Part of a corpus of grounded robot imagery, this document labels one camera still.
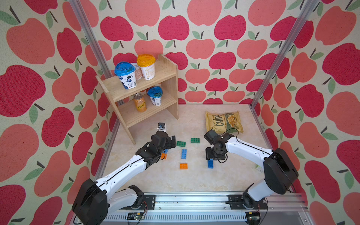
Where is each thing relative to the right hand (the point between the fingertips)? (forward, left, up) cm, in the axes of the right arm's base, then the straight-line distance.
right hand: (211, 159), depth 87 cm
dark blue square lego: (-2, 0, -1) cm, 2 cm away
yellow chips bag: (+27, -8, +4) cm, 28 cm away
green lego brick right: (+14, +11, -2) cm, 18 cm away
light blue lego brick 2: (+3, +18, -2) cm, 18 cm away
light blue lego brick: (+4, +29, -1) cm, 30 cm away
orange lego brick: (0, +31, -1) cm, 31 cm away
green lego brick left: (+10, +21, -1) cm, 23 cm away
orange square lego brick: (-5, +17, -2) cm, 18 cm away
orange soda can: (+19, +45, +27) cm, 56 cm away
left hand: (+5, +26, +13) cm, 30 cm away
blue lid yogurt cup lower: (+28, +38, +28) cm, 55 cm away
